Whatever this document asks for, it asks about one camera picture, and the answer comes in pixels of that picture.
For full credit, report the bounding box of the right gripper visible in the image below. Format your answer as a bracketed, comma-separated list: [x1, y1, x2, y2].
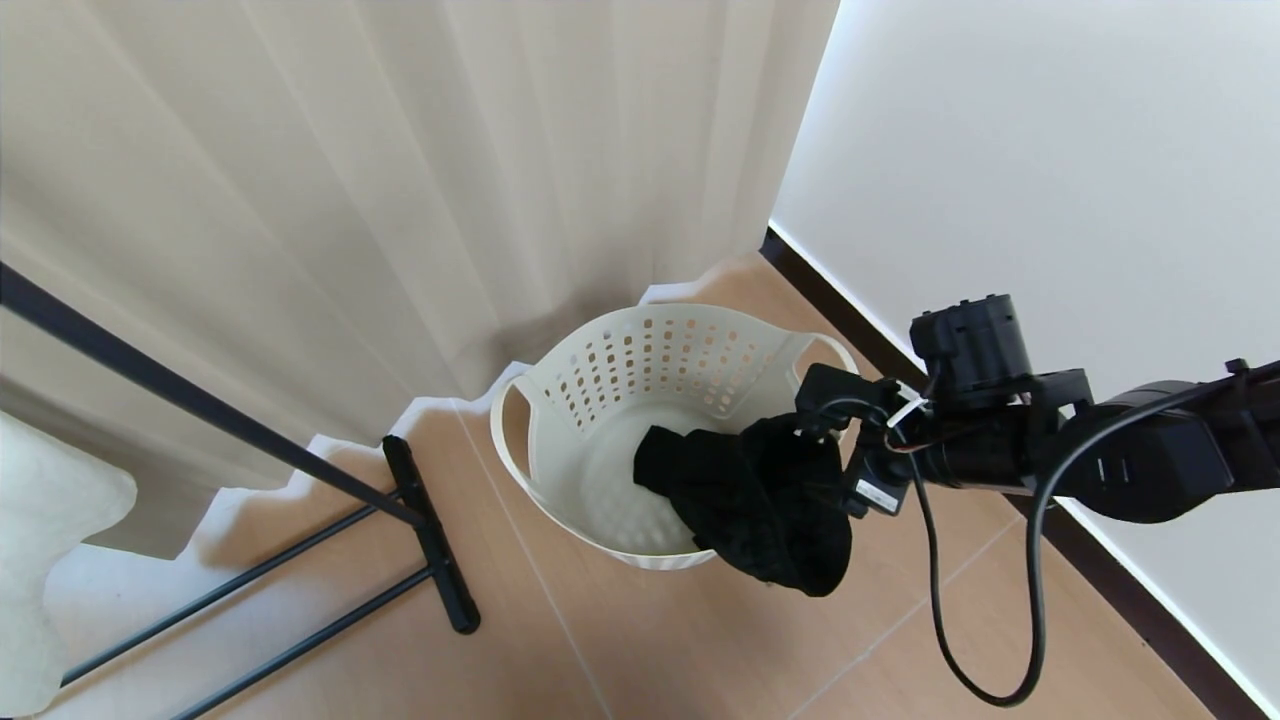
[843, 400, 1036, 518]

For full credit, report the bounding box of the black garment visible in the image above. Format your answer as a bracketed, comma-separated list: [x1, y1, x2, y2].
[632, 415, 853, 598]

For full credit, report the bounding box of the white printed T-shirt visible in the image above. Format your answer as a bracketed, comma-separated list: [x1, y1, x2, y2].
[0, 412, 138, 716]

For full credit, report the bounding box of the white laundry basket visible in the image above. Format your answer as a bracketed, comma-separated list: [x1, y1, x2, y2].
[490, 303, 861, 571]

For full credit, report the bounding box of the black clothes rack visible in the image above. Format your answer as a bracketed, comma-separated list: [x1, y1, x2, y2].
[0, 262, 481, 720]

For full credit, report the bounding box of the beige curtain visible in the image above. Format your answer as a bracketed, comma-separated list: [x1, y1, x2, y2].
[0, 0, 841, 561]

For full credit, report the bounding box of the black cable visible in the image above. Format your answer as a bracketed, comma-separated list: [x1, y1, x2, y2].
[905, 383, 1236, 708]

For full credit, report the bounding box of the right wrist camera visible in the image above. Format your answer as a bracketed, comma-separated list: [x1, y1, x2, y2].
[795, 363, 901, 441]

